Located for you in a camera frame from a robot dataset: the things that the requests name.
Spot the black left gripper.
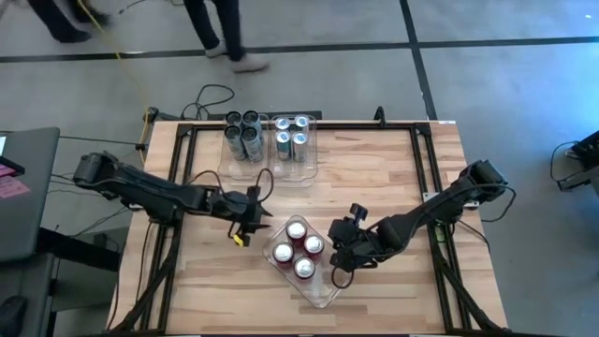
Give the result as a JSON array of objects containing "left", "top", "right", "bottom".
[{"left": 208, "top": 184, "right": 274, "bottom": 234}]

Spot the clear plastic bin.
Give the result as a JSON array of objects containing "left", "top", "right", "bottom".
[
  {"left": 270, "top": 113, "right": 319, "bottom": 184},
  {"left": 216, "top": 111, "right": 273, "bottom": 183},
  {"left": 261, "top": 213, "right": 351, "bottom": 310}
]

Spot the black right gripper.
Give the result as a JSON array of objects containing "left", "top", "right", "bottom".
[{"left": 327, "top": 218, "right": 383, "bottom": 274}]

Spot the silver mounting plate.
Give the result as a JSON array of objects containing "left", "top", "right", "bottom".
[{"left": 422, "top": 190, "right": 481, "bottom": 209}]

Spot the black aluminium table frame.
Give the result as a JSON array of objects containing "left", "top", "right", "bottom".
[{"left": 105, "top": 110, "right": 511, "bottom": 337}]

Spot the black cable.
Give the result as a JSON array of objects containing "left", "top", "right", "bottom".
[
  {"left": 180, "top": 82, "right": 236, "bottom": 122},
  {"left": 58, "top": 134, "right": 150, "bottom": 152}
]

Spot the pink sticky note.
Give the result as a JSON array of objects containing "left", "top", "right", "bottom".
[{"left": 0, "top": 175, "right": 32, "bottom": 201}]

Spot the black phone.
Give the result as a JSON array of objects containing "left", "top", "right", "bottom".
[{"left": 0, "top": 156, "right": 25, "bottom": 178}]

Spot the black computer mouse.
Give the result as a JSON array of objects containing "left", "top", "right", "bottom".
[{"left": 0, "top": 294, "right": 28, "bottom": 337}]

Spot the person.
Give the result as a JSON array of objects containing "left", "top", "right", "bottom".
[
  {"left": 26, "top": 0, "right": 112, "bottom": 44},
  {"left": 182, "top": 0, "right": 271, "bottom": 75}
]

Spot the grey desk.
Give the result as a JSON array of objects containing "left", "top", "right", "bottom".
[{"left": 0, "top": 252, "right": 60, "bottom": 337}]

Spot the yellow cable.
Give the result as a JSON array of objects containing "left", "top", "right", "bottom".
[{"left": 76, "top": 0, "right": 153, "bottom": 168}]

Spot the black equipment box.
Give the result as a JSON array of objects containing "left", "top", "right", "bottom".
[{"left": 556, "top": 129, "right": 599, "bottom": 193}]

